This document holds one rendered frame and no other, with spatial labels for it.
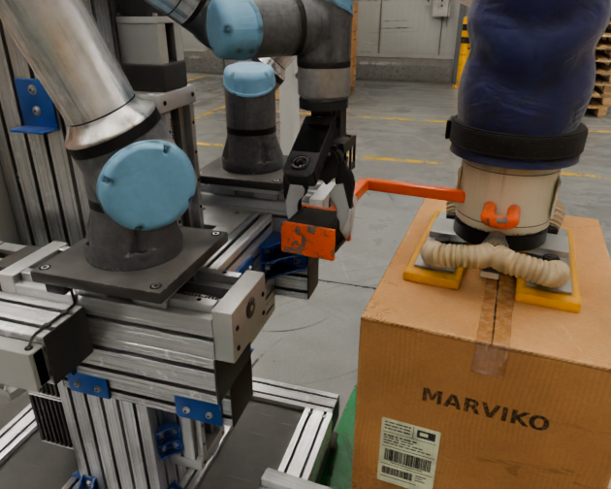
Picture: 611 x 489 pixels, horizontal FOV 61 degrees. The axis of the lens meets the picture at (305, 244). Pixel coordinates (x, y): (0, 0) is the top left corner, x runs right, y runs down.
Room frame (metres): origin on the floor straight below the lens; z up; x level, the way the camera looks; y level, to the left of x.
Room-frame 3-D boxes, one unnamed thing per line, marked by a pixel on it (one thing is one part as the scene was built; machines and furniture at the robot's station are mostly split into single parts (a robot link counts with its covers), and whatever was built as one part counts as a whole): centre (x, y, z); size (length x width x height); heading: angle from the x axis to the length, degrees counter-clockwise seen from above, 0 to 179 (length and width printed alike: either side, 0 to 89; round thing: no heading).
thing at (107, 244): (0.76, 0.27, 1.09); 0.15 x 0.15 x 0.10
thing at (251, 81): (1.24, 0.13, 1.20); 0.13 x 0.12 x 0.14; 7
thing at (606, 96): (7.61, -3.64, 0.65); 1.29 x 1.10 x 1.31; 163
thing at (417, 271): (0.96, -0.29, 0.97); 0.34 x 0.10 x 0.05; 157
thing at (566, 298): (0.89, -0.46, 0.97); 0.34 x 0.10 x 0.05; 157
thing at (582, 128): (0.93, -0.37, 1.19); 0.23 x 0.23 x 0.04
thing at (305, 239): (0.75, -0.02, 1.08); 0.09 x 0.08 x 0.05; 67
